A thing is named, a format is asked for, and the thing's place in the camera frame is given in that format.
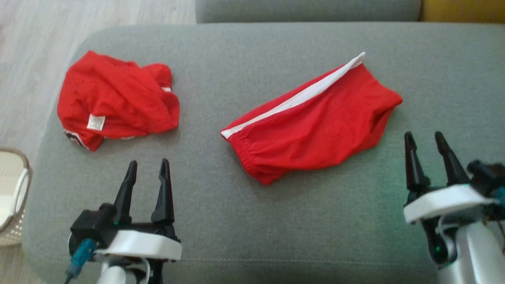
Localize blue camera cable connector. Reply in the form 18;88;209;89
491;186;505;208
64;238;97;284

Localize grey sofa seat cushion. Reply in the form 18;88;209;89
195;0;423;24

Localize yellow sofa back cushion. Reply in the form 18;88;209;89
419;0;505;23

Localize large grey sofa chaise cushion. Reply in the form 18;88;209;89
22;22;505;284

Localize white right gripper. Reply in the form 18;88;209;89
403;131;499;224

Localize blue left camera cable connector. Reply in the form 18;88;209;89
64;238;97;284

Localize blue right camera cable connector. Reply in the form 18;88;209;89
491;186;505;208

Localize red Bulls 23 jersey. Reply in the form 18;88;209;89
56;50;180;152

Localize red shorts with white stripe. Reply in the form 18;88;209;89
220;52;403;186

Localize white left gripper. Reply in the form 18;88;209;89
94;159;183;263

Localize cream woven laundry basket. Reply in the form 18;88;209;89
0;148;33;247

